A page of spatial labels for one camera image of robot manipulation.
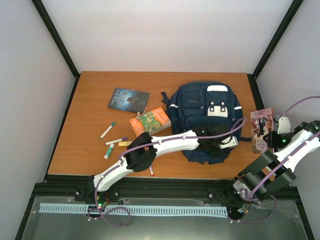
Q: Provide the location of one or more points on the black frame post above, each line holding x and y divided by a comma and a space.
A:
46, 19
281, 29

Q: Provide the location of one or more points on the left black frame post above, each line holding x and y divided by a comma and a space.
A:
46, 19

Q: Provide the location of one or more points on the green white glue stick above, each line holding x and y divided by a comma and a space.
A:
109, 151

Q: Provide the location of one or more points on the orange green thick paperback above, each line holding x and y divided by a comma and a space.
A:
150, 122

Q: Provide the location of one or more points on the teal capped white marker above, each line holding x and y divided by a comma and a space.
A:
107, 130

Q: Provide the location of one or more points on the pink illustrated paperback book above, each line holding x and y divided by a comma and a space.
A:
261, 124

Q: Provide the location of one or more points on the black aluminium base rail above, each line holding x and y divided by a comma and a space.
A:
82, 190

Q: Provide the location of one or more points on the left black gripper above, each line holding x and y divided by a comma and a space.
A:
218, 154

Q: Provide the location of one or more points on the yellow highlighter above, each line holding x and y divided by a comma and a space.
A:
124, 143

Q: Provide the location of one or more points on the red marker pen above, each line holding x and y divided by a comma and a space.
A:
151, 171

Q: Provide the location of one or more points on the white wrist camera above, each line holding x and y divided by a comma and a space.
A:
284, 125
229, 143

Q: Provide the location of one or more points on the purple capped white marker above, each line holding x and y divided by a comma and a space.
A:
116, 141

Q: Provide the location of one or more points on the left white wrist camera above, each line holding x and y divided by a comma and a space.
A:
229, 143

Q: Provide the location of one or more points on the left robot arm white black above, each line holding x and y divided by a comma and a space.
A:
140, 155

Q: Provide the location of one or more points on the right black frame post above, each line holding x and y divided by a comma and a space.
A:
281, 29

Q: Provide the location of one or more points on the navy blue student backpack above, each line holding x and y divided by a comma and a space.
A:
200, 104

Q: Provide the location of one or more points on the dark blue fantasy book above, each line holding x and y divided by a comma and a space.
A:
129, 100

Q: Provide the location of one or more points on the light blue slotted cable duct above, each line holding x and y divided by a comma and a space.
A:
136, 210

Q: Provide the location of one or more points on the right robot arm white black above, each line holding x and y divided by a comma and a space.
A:
272, 171

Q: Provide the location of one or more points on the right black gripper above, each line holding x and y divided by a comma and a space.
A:
272, 143

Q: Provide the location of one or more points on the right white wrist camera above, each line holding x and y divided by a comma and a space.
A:
284, 125

